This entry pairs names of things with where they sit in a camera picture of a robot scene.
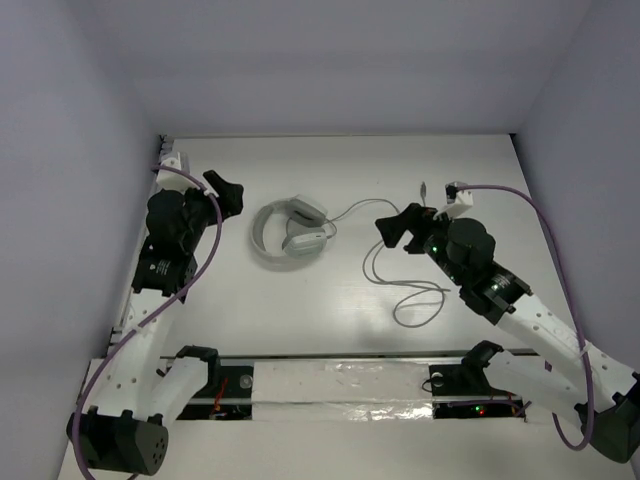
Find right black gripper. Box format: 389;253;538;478
377;202;467;287

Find white grey headphones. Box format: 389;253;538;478
250;195;329;263

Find grey headphone cable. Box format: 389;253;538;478
324;181;452;328

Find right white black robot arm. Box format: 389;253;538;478
375;203;639;463

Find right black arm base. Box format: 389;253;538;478
420;364;530;420

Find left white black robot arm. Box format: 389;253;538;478
67;166;244;479

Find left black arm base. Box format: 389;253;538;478
156;362;254;421

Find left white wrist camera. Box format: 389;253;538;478
156;151;193;192

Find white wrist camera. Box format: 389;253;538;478
434;181;474;220
156;151;193;192

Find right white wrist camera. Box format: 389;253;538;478
434;181;474;220

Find aluminium rail left edge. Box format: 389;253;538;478
104;134;174;357

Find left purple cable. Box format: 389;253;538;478
69;162;224;475

